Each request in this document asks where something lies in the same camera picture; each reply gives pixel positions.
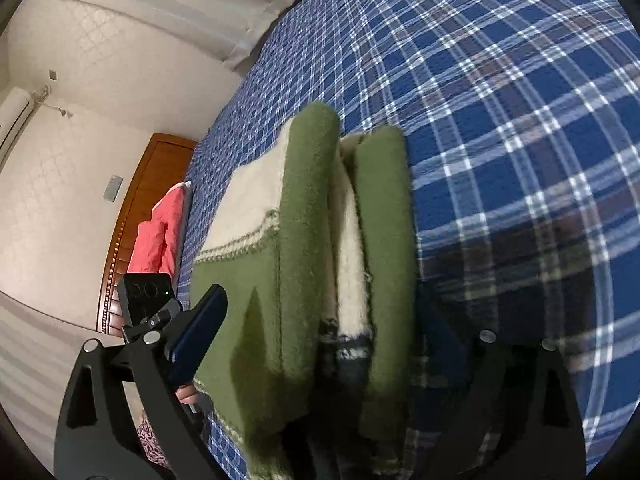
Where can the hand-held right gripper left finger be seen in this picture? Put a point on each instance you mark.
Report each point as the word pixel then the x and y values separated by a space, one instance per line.
pixel 200 330

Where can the cream navy green knit sweater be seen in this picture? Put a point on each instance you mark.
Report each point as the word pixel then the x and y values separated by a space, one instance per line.
pixel 300 260

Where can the person's left hand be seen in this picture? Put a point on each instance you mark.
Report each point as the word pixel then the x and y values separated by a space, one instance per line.
pixel 189 394

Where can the brown wooden headboard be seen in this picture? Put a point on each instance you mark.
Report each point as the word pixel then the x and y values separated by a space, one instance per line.
pixel 145 185

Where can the blue plaid bed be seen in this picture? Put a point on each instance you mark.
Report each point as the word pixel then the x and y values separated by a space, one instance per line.
pixel 500 110

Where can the pink blanket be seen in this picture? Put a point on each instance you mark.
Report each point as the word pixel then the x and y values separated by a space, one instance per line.
pixel 160 230

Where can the person's patterned clothing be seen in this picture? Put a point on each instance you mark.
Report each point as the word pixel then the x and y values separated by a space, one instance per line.
pixel 152 442

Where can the white air conditioner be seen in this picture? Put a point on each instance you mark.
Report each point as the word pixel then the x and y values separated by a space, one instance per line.
pixel 12 120

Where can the grey wall switch plate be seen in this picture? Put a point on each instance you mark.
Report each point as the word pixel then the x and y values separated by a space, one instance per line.
pixel 113 187

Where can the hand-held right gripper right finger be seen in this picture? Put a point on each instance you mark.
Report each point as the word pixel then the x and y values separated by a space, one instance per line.
pixel 482 365

